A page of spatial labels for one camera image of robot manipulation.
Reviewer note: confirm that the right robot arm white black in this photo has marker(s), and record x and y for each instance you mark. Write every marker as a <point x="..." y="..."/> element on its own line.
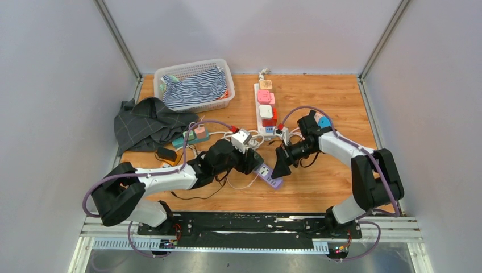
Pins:
<point x="375" y="177"/>

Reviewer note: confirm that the orange power strip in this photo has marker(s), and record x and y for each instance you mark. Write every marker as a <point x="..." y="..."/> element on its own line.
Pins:
<point x="174" y="162"/>

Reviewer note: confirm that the dark grey plaid cloth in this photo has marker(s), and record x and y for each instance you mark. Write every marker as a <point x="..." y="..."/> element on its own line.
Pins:
<point x="149" y="124"/>

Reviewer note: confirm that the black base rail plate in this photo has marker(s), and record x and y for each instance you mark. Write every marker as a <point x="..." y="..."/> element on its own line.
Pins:
<point x="249" y="230"/>

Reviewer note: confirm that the beige round-pattern plug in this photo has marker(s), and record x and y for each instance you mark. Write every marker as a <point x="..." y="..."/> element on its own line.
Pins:
<point x="265" y="84"/>

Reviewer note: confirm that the black power adapter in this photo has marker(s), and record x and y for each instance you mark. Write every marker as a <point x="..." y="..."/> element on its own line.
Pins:
<point x="166" y="154"/>

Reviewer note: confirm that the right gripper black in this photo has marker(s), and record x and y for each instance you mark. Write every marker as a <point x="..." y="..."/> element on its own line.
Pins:
<point x="285" y="158"/>

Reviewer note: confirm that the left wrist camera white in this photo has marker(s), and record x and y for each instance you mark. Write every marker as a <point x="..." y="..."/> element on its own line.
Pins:
<point x="240" y="140"/>

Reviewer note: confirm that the blue white striped cloth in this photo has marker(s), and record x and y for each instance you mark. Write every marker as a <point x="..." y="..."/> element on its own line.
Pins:
<point x="205" y="87"/>

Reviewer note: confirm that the salmon plug adapter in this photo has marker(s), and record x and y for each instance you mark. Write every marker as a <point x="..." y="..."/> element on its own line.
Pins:
<point x="200" y="132"/>

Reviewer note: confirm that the teal power strip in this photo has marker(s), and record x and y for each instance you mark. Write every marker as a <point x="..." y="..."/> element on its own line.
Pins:
<point x="178" y="142"/>

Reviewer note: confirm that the blue plug adapter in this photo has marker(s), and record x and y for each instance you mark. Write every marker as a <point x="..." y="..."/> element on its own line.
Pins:
<point x="324" y="122"/>

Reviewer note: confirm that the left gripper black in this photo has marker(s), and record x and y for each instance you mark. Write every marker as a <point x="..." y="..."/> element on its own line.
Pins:
<point x="246" y="166"/>

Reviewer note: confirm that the red plug adapter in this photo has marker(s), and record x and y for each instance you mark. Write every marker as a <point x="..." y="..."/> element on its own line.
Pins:
<point x="271" y="122"/>

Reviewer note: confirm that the green plug adapter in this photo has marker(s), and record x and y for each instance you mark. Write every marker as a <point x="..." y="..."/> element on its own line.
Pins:
<point x="189" y="135"/>

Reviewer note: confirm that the long white power strip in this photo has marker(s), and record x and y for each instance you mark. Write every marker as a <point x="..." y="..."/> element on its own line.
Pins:
<point x="266" y="132"/>

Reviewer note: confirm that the pink plug adapter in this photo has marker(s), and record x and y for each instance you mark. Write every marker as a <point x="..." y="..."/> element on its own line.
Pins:
<point x="265" y="97"/>

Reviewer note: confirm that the purple power strip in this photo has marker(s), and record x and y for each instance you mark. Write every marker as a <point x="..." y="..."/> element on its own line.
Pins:
<point x="265" y="173"/>

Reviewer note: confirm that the white plastic basket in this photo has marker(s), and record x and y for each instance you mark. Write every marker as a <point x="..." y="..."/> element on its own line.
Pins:
<point x="190" y="69"/>

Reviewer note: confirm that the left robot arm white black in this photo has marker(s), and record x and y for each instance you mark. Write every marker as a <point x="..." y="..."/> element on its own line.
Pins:
<point x="120" y="196"/>

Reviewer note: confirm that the white plug adapter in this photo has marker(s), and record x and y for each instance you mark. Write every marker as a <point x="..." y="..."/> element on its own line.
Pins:
<point x="265" y="111"/>

